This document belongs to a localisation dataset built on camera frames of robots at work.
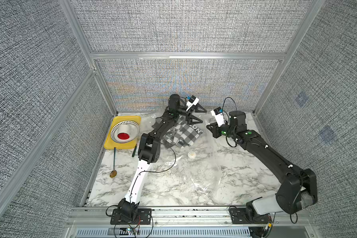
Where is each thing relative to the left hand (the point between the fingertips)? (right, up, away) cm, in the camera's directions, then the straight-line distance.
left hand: (206, 116), depth 84 cm
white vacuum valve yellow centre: (-7, -24, +10) cm, 27 cm away
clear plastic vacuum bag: (-9, -30, +6) cm, 32 cm away
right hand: (+1, -3, -4) cm, 5 cm away
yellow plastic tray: (-62, -17, +16) cm, 66 cm away
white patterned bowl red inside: (-52, -9, +16) cm, 55 cm away
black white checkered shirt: (-13, -12, +16) cm, 23 cm away
